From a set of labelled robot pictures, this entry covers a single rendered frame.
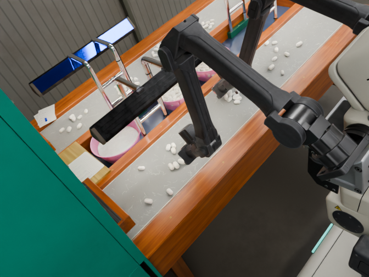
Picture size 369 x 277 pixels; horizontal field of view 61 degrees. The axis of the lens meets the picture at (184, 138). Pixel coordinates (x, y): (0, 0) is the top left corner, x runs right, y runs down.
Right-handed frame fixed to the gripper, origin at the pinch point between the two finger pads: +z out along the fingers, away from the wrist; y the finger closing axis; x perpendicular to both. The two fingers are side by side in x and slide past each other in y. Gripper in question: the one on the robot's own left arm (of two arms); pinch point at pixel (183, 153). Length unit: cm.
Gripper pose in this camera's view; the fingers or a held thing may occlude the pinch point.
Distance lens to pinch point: 133.1
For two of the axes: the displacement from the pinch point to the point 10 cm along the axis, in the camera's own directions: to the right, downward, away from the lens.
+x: 6.4, 7.6, 1.3
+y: -6.8, 6.4, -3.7
